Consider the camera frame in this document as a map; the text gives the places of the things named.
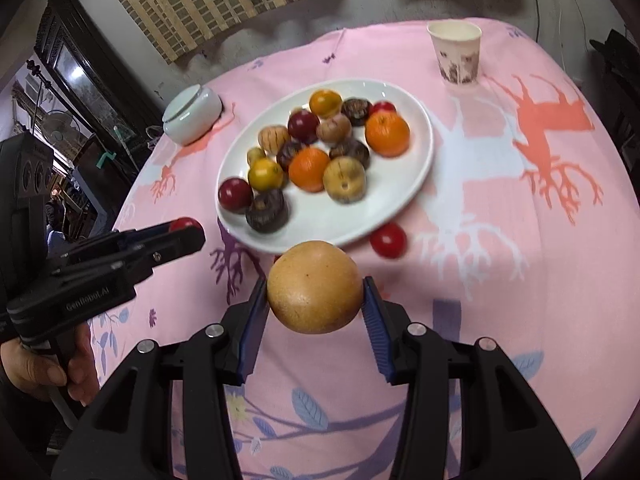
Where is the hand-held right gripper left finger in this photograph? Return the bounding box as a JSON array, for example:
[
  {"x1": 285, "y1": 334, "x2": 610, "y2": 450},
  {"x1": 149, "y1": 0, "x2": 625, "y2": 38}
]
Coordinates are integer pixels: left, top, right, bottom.
[{"x1": 51, "y1": 276, "x2": 272, "y2": 480}]

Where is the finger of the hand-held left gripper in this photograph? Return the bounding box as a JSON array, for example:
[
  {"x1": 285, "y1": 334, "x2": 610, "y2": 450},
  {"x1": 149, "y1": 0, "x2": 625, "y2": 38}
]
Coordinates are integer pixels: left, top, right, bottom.
[
  {"x1": 122, "y1": 227, "x2": 206, "y2": 286},
  {"x1": 65, "y1": 225, "x2": 176, "y2": 263}
]

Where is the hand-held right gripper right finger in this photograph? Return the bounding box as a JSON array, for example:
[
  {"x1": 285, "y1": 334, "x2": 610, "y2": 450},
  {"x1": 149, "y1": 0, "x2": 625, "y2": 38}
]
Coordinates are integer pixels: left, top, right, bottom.
[{"x1": 362, "y1": 275, "x2": 581, "y2": 480}]

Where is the dark red plum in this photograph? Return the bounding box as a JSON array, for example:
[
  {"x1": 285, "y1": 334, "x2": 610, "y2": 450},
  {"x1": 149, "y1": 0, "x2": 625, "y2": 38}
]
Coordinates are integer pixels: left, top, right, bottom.
[
  {"x1": 287, "y1": 110, "x2": 321, "y2": 144},
  {"x1": 218, "y1": 177, "x2": 254, "y2": 213}
]

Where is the smooth tan passion fruit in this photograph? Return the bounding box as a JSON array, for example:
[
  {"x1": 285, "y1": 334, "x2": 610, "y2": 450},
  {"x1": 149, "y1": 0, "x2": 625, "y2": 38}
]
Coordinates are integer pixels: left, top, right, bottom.
[{"x1": 266, "y1": 240, "x2": 363, "y2": 335}]

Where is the dark brown water chestnut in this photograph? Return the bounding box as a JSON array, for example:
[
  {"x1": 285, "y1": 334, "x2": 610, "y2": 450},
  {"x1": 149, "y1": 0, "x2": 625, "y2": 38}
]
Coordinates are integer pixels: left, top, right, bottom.
[
  {"x1": 341, "y1": 97, "x2": 372, "y2": 127},
  {"x1": 245, "y1": 188, "x2": 291, "y2": 234},
  {"x1": 342, "y1": 138, "x2": 372, "y2": 171},
  {"x1": 276, "y1": 140, "x2": 306, "y2": 172}
]

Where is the small yellow tomato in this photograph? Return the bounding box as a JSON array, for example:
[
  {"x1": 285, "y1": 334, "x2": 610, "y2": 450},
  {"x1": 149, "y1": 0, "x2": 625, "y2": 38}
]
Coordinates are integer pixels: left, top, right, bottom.
[{"x1": 247, "y1": 158, "x2": 287, "y2": 192}]

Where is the striped pepino melon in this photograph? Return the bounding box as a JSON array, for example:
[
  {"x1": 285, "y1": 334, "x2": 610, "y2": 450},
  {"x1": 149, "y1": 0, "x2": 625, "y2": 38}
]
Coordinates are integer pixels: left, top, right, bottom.
[{"x1": 257, "y1": 125, "x2": 291, "y2": 154}]

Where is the small orange mandarin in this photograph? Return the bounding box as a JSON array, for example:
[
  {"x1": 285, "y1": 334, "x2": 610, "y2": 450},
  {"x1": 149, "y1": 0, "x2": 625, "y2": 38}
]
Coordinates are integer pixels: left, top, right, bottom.
[{"x1": 288, "y1": 146, "x2": 331, "y2": 193}]

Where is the white oval plate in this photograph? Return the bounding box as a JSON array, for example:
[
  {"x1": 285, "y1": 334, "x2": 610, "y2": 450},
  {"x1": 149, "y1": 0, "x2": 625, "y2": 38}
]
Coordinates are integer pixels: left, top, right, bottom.
[{"x1": 215, "y1": 77, "x2": 435, "y2": 255}]

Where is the mottled tan passion fruit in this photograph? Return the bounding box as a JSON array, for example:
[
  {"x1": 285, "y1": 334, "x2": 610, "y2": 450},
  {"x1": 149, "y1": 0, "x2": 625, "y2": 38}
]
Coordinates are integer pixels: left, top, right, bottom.
[
  {"x1": 316, "y1": 113, "x2": 353, "y2": 144},
  {"x1": 322, "y1": 156, "x2": 366, "y2": 206}
]

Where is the large yellow tomato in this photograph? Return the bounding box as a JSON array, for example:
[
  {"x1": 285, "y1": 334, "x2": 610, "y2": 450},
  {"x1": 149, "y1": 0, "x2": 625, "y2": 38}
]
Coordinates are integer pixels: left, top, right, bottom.
[{"x1": 308, "y1": 89, "x2": 343, "y2": 120}]

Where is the large orange mandarin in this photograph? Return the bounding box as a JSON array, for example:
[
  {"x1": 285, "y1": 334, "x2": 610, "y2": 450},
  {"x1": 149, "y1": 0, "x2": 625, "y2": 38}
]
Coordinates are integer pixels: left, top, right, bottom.
[{"x1": 364, "y1": 110, "x2": 411, "y2": 158}]

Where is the person's left hand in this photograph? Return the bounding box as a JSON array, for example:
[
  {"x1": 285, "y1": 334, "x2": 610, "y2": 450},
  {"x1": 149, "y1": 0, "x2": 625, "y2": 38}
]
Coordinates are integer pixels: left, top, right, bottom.
[{"x1": 0, "y1": 326, "x2": 101, "y2": 406}]

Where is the white lidded ceramic jar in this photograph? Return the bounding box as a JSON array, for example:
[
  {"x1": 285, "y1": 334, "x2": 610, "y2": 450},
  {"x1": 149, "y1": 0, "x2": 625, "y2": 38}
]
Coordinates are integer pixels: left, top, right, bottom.
[{"x1": 161, "y1": 85, "x2": 223, "y2": 147}]

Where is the electric fan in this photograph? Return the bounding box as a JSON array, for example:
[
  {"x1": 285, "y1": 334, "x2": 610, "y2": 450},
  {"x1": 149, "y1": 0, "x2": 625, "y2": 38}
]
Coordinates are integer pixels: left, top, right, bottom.
[{"x1": 45, "y1": 110, "x2": 83, "y2": 141}]

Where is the dark wooden cabinet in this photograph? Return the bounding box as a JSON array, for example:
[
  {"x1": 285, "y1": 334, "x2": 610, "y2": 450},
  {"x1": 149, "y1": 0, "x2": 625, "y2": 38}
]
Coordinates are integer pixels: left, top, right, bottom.
[{"x1": 32, "y1": 0, "x2": 166, "y2": 161}]

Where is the bamboo blind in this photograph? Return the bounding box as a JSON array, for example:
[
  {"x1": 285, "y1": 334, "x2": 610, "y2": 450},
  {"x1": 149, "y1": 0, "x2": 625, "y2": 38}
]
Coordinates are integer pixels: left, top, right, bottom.
[{"x1": 91, "y1": 0, "x2": 354, "y2": 65}]

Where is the printed paper cup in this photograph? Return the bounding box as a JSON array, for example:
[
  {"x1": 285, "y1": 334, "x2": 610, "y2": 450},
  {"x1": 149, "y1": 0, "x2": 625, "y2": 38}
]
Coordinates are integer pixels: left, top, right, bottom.
[{"x1": 426, "y1": 20, "x2": 483, "y2": 87}]

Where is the black desk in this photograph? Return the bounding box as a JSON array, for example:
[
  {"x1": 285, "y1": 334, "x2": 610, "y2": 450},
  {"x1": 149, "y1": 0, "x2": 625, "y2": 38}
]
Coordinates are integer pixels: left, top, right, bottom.
[{"x1": 590, "y1": 27, "x2": 640, "y2": 161}]

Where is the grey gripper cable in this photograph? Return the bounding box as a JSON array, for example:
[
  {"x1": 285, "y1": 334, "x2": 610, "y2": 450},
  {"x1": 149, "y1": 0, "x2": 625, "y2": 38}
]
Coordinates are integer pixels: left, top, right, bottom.
[{"x1": 47, "y1": 387, "x2": 78, "y2": 431}]

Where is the black cable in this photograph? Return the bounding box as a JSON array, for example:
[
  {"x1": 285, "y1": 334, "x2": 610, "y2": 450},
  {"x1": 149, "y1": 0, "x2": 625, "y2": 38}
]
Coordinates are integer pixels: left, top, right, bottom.
[{"x1": 529, "y1": 0, "x2": 546, "y2": 46}]

